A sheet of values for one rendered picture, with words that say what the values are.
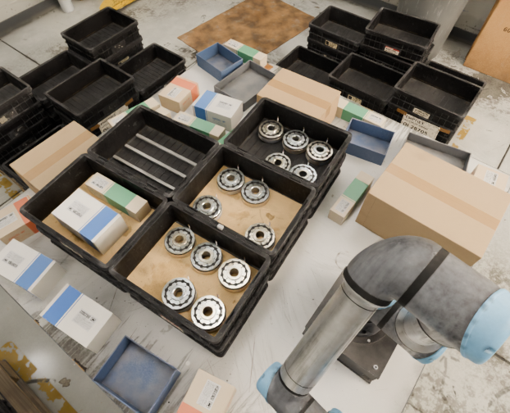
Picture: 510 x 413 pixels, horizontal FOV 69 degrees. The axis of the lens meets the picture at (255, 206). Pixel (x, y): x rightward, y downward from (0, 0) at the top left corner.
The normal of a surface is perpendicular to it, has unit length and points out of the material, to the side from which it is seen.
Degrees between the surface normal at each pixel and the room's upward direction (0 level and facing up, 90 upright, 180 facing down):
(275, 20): 0
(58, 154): 0
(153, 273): 0
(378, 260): 47
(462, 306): 31
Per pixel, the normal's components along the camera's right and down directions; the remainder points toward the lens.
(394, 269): -0.65, -0.12
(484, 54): -0.57, 0.48
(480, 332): -0.48, 0.02
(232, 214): 0.00, -0.54
